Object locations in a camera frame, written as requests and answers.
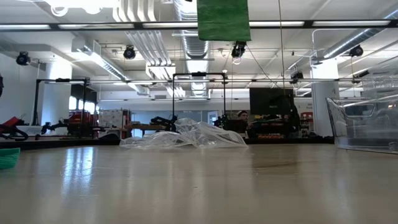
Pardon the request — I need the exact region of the light green elastic bandage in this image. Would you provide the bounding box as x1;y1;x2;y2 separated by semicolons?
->
197;0;252;42

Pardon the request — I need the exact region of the dark green bandage piece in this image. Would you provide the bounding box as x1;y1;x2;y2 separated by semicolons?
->
0;147;21;170

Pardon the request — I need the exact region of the clear crumpled plastic bag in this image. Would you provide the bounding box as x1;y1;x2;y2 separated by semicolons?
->
119;117;249;150

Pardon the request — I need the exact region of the person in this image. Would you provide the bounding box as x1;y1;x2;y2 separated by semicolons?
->
229;110;254;138

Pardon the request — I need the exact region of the black monitor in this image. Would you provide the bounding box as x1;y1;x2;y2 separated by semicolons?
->
249;87;295;116

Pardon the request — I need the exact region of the cluttered background workbench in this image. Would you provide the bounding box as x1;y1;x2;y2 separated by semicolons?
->
214;113;312;139

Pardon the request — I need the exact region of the white patterned board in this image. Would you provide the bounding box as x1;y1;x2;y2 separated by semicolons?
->
98;108;124;128

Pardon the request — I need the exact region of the white LED light strip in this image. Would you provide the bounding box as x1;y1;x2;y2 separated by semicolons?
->
312;20;391;26
142;21;198;29
249;21;305;27
58;23;136;30
0;24;51;30

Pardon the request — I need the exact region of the red tool chest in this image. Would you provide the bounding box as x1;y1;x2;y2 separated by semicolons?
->
68;110;100;138

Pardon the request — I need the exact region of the clear plastic container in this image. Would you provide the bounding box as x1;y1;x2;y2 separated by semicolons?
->
325;95;398;155

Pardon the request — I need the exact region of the red and black machine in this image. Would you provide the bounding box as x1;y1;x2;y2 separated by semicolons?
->
0;116;29;141

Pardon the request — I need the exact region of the black background rig frame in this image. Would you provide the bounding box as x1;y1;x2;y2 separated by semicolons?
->
172;72;228;131
32;77;91;139

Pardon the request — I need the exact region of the black ceiling camera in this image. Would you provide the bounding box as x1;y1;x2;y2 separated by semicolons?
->
349;44;364;57
231;40;248;59
123;45;137;60
16;51;31;66
290;71;304;85

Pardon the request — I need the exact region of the thin hanging cable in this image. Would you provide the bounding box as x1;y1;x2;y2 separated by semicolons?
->
277;0;286;94

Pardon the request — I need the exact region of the black aluminium rig frame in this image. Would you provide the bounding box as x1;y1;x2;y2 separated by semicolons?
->
0;18;398;151

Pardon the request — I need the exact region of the silver ceiling duct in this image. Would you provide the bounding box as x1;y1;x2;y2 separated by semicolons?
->
323;9;398;59

